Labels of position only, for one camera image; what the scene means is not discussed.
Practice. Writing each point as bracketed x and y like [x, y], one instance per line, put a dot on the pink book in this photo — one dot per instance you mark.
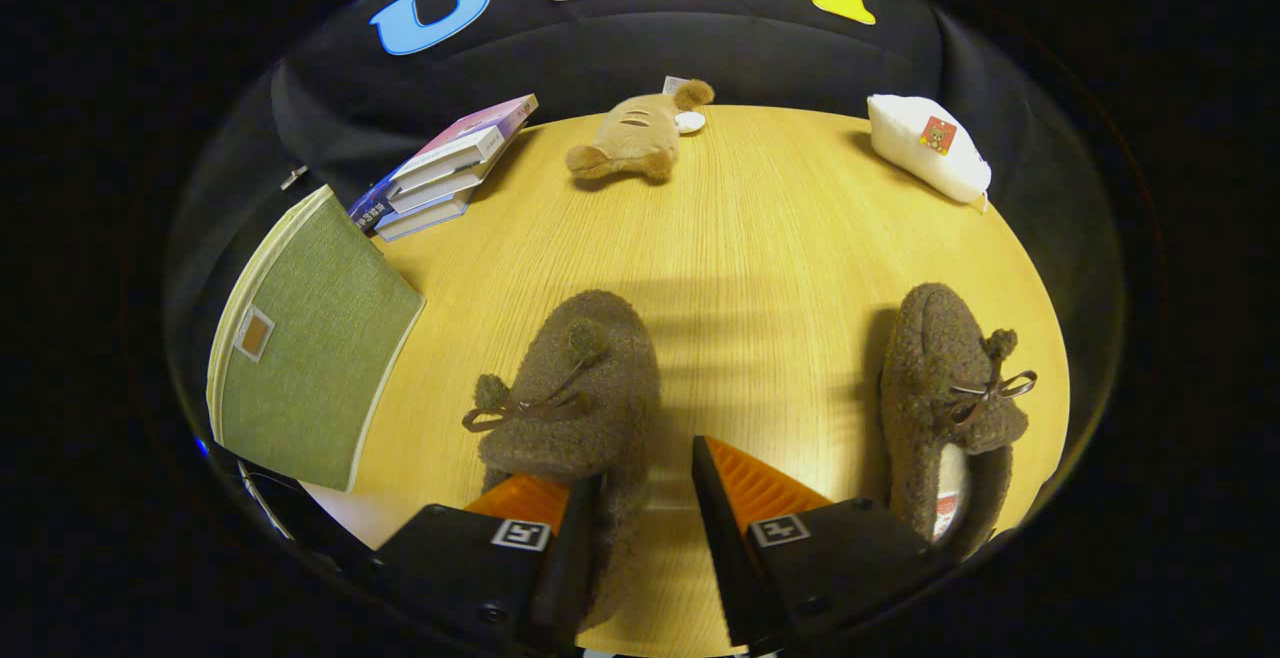
[480, 123]

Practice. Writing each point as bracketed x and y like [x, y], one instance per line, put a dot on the brown plush toy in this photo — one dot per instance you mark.
[635, 133]

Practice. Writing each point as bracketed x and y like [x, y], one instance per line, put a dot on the blue book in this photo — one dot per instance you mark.
[425, 223]

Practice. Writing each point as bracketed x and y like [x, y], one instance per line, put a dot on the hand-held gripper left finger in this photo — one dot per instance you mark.
[565, 578]

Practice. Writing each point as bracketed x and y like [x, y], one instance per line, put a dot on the brown fuzzy shoe with bow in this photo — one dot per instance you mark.
[570, 408]
[930, 358]

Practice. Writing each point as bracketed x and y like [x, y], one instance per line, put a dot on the white book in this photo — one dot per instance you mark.
[440, 186]
[430, 206]

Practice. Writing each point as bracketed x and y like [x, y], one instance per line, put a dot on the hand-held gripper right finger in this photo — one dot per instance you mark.
[730, 558]

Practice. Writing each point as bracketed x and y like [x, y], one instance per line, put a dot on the green fabric storage box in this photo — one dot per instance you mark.
[320, 348]

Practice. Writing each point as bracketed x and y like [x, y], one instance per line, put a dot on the white plush toy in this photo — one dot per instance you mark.
[925, 163]

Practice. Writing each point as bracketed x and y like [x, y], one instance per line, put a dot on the white cloth clip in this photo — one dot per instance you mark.
[293, 177]

